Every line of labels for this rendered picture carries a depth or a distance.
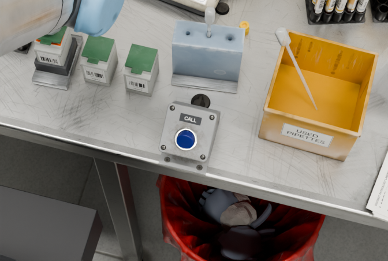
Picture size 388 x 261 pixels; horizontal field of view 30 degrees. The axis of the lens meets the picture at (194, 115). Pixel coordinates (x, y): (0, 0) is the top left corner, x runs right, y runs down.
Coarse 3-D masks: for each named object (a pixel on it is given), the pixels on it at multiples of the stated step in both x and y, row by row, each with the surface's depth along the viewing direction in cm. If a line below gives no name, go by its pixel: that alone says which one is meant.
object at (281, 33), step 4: (280, 28) 100; (284, 28) 100; (276, 32) 100; (280, 32) 100; (284, 32) 100; (276, 36) 101; (280, 36) 100; (284, 36) 100; (288, 36) 101; (280, 40) 101; (284, 40) 100; (288, 40) 101; (280, 44) 101; (284, 44) 101; (288, 44) 101
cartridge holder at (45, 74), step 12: (72, 36) 112; (72, 48) 108; (36, 60) 107; (72, 60) 109; (36, 72) 109; (48, 72) 109; (60, 72) 108; (72, 72) 110; (48, 84) 108; (60, 84) 108
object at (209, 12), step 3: (207, 9) 96; (210, 9) 96; (213, 9) 96; (207, 12) 96; (210, 12) 96; (213, 12) 96; (207, 15) 96; (210, 15) 96; (213, 15) 96; (204, 18) 98; (207, 18) 97; (210, 18) 97; (213, 18) 97; (207, 21) 98; (210, 21) 97; (213, 21) 98; (210, 24) 98
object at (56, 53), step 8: (64, 40) 104; (40, 48) 104; (48, 48) 104; (56, 48) 104; (64, 48) 105; (40, 56) 106; (48, 56) 105; (56, 56) 104; (64, 56) 106; (56, 64) 107; (64, 64) 107
